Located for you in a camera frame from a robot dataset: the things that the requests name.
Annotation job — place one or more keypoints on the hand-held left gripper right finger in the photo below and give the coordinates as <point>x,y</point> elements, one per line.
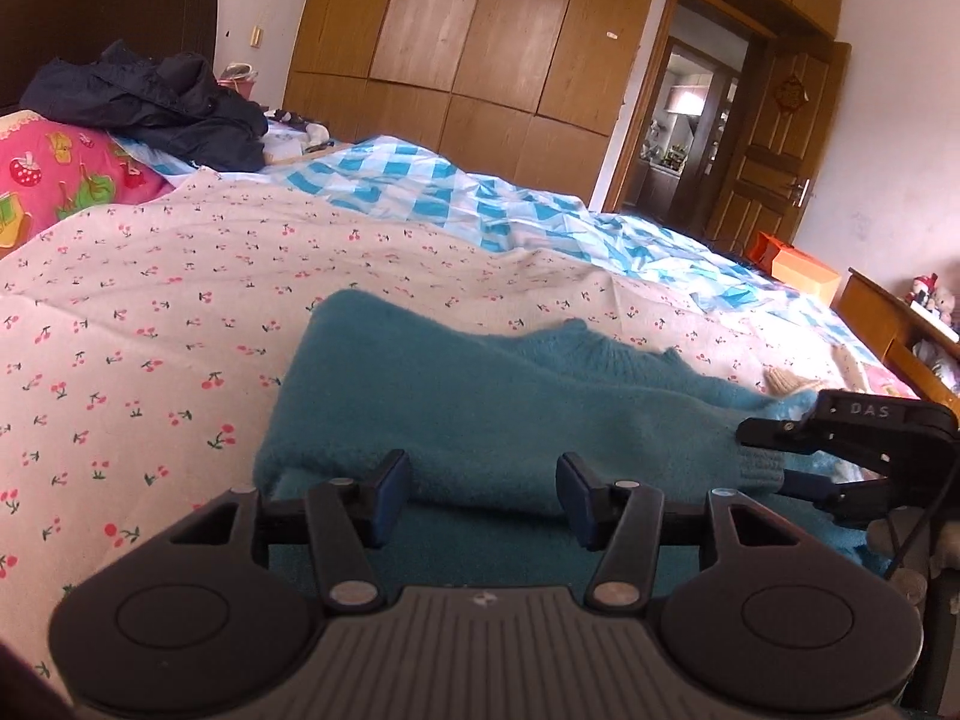
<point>574,496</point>

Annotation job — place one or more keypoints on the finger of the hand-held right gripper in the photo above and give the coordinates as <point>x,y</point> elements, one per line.
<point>810,487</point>
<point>776,433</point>

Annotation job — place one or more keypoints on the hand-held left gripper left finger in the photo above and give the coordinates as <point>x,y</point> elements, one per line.
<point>391,496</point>

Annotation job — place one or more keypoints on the teal knit sweater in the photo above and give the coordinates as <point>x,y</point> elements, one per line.
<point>465,405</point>

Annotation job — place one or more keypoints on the plush toy figures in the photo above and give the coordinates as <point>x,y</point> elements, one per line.
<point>934,300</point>

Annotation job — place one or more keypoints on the orange box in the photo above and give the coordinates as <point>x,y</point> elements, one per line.
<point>806,274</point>

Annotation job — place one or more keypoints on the wooden door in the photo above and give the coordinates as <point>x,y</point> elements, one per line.
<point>772,157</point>

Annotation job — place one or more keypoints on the blue checked quilt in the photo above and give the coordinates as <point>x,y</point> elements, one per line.
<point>420,180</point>

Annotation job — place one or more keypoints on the cherry print bed sheet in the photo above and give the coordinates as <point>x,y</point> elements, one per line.
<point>150,277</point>

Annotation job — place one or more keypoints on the red door ornament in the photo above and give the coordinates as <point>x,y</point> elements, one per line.
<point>790,94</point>

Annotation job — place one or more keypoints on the white and dark cloth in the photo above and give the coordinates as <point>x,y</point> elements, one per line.
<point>300,131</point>

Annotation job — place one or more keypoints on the pink container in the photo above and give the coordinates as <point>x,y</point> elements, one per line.
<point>238,82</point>

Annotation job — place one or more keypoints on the dark navy jacket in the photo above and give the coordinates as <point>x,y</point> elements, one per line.
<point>150,97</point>

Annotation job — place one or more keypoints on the wooden wardrobe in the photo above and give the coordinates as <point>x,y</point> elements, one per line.
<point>465,30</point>

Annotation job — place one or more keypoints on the pink cartoon pillow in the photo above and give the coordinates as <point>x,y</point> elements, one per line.
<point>45,172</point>

